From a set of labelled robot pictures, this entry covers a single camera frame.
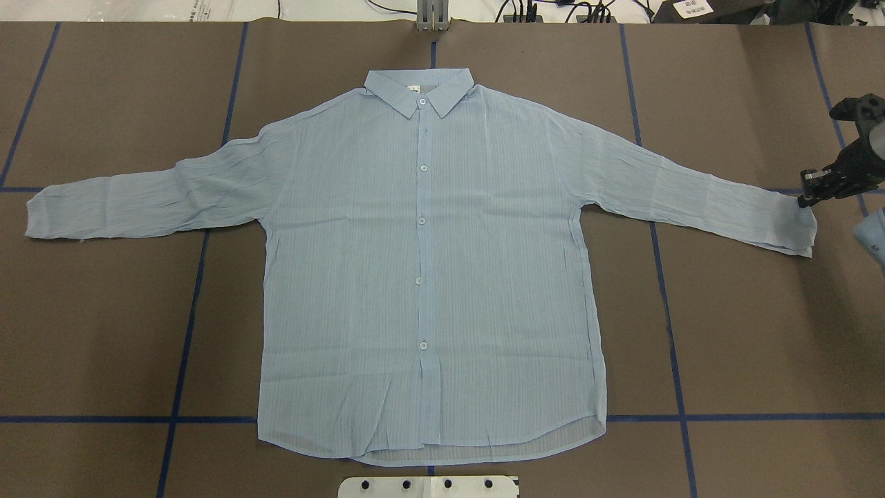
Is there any light blue button-up shirt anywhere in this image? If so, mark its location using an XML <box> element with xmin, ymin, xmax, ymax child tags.
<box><xmin>26</xmin><ymin>68</ymin><xmax>817</xmax><ymax>467</ymax></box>

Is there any aluminium frame post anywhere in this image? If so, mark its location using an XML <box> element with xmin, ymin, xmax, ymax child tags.
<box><xmin>416</xmin><ymin>0</ymin><xmax>451</xmax><ymax>33</ymax></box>

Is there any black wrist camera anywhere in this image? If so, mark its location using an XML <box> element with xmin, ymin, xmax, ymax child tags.
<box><xmin>828</xmin><ymin>93</ymin><xmax>884</xmax><ymax>158</ymax></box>

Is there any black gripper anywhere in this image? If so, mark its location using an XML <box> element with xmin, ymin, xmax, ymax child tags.
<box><xmin>796</xmin><ymin>139</ymin><xmax>884</xmax><ymax>209</ymax></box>

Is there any white central mounting column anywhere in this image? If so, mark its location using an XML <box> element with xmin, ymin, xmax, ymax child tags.
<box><xmin>337</xmin><ymin>475</ymin><xmax>521</xmax><ymax>497</ymax></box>

